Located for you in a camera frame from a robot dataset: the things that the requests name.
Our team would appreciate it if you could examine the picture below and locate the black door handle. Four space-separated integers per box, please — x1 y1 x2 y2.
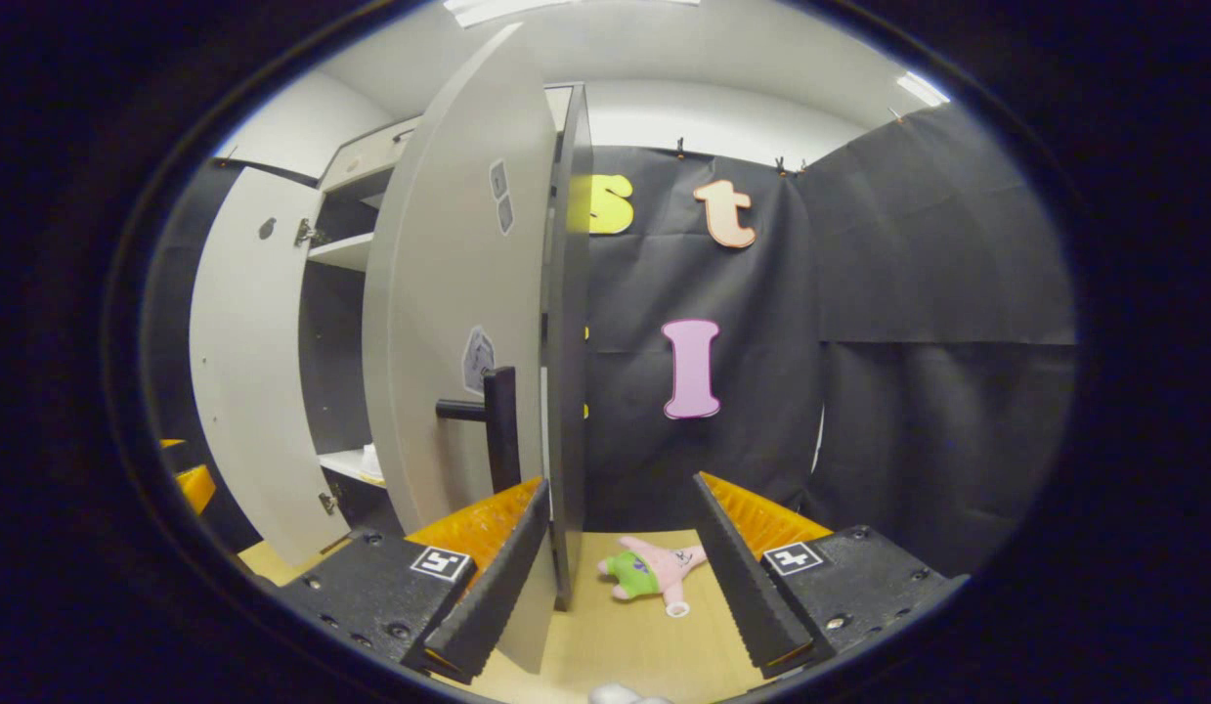
436 367 522 496

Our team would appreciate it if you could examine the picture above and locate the ceiling light panel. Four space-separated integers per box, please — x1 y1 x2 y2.
896 70 951 108
444 0 704 28

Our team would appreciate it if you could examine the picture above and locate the grey shoe cabinet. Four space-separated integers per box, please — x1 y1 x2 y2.
297 83 596 612

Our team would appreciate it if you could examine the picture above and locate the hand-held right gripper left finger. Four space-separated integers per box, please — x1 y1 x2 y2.
276 476 554 685

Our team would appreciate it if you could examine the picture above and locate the grey cabinet drawer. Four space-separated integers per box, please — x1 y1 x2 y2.
320 115 422 197

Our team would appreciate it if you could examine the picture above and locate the grey shoe cabinet door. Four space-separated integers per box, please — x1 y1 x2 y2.
363 24 559 676
190 166 354 568

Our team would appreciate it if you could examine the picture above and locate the black backdrop cloth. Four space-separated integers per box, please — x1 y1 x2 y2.
566 103 1082 580

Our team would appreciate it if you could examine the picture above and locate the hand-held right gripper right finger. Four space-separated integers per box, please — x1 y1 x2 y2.
691 471 970 681

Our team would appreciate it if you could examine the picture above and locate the pink star plush toy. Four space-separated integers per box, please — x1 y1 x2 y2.
597 536 710 619

